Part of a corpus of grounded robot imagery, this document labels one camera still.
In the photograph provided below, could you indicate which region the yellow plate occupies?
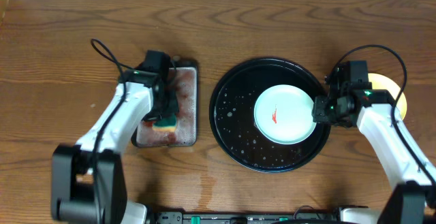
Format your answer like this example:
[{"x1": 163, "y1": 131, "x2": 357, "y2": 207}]
[{"x1": 368, "y1": 73, "x2": 407, "y2": 120}]

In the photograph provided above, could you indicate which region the green scrubbing sponge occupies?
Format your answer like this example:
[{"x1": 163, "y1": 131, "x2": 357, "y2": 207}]
[{"x1": 152, "y1": 114, "x2": 177, "y2": 132}]

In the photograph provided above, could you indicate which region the black rectangular soapy tray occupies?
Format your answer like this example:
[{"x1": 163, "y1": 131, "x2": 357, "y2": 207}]
[{"x1": 131, "y1": 59, "x2": 198, "y2": 148}]

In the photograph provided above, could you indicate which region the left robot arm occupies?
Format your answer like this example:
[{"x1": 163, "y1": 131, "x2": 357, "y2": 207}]
[{"x1": 50, "y1": 70, "x2": 170, "y2": 223}]

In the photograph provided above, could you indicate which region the black round tray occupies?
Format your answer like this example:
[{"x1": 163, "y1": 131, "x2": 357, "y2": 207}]
[{"x1": 209, "y1": 57, "x2": 330, "y2": 173}]

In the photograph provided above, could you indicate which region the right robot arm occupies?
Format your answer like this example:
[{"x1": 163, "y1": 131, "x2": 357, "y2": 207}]
[{"x1": 312, "y1": 74, "x2": 435, "y2": 223}]

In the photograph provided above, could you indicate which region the light blue plate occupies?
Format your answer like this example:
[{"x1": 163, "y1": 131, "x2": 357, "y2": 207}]
[{"x1": 253, "y1": 84, "x2": 316, "y2": 145}]

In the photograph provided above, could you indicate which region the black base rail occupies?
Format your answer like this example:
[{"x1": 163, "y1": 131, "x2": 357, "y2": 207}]
[{"x1": 146, "y1": 210, "x2": 379, "y2": 224}]

